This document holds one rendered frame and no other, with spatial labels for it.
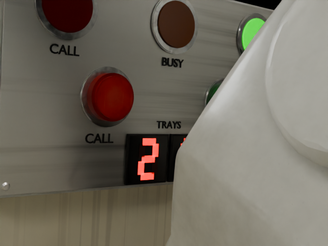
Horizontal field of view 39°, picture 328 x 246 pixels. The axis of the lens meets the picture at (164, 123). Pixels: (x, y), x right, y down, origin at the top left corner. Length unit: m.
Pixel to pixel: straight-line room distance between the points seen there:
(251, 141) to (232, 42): 0.21
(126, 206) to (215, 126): 0.19
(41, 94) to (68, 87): 0.02
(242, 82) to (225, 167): 0.03
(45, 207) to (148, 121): 0.09
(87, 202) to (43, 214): 0.03
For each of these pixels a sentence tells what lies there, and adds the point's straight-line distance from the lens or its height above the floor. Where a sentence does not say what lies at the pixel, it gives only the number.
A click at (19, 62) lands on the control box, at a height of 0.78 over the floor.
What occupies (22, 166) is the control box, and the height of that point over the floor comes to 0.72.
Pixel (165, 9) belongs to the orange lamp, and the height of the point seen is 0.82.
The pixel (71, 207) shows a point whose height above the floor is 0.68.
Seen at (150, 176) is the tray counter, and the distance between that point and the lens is 0.31.
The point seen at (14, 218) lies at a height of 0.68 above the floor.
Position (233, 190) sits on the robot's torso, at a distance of 0.17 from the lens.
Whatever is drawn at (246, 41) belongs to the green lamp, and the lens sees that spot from 0.37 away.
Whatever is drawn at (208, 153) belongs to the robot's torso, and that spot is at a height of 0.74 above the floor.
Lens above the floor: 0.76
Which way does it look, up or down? 3 degrees down
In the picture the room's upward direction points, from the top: 3 degrees clockwise
